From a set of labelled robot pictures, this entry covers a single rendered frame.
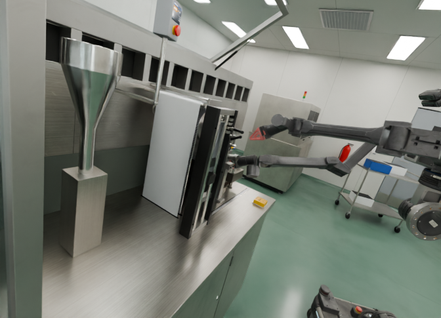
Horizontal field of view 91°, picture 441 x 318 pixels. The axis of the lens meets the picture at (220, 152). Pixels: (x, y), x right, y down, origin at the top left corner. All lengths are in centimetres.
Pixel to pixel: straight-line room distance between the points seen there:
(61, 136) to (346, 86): 532
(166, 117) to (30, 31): 75
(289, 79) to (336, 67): 101
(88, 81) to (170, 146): 47
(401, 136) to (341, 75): 486
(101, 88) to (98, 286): 55
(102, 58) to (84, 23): 33
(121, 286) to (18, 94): 61
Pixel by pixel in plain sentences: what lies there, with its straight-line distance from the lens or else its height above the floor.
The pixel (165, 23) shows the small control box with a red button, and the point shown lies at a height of 164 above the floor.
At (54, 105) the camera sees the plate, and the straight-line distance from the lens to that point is 93.
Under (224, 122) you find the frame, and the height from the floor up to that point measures 138.
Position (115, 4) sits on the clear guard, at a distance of 100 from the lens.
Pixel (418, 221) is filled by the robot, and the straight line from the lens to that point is 148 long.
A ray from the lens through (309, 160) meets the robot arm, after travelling 132.
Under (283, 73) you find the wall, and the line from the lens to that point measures 587.
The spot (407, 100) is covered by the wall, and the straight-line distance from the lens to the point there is 568.
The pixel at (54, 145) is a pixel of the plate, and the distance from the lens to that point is 97.
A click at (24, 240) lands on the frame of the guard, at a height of 127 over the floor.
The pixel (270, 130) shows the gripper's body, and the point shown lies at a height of 137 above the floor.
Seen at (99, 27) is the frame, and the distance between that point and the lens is 98.
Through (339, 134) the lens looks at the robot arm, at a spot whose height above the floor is 145.
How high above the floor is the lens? 150
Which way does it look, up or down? 16 degrees down
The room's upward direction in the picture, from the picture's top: 14 degrees clockwise
